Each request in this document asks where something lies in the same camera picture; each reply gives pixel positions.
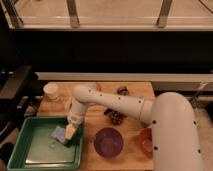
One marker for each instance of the black equipment at left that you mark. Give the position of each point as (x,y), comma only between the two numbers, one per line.
(14,84)

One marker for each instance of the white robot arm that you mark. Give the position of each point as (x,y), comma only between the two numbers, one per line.
(175,140)

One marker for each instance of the white cup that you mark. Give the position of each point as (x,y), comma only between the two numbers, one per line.
(51,90)

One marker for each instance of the orange bowl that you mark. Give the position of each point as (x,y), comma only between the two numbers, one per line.
(145,142)

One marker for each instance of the small dark object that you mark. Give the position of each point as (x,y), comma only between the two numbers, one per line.
(123,91)

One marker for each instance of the green plastic tray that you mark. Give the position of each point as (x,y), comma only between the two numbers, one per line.
(37,150)

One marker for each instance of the bunch of dark grapes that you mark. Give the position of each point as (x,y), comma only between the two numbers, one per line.
(115,117)

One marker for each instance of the purple bowl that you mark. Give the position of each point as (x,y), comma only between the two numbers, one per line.
(108,142)

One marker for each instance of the wooden board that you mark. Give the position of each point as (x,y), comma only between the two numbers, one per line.
(130,159)

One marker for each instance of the orange carrot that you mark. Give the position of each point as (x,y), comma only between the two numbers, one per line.
(98,86)

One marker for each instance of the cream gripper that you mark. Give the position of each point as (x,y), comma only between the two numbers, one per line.
(70,131)

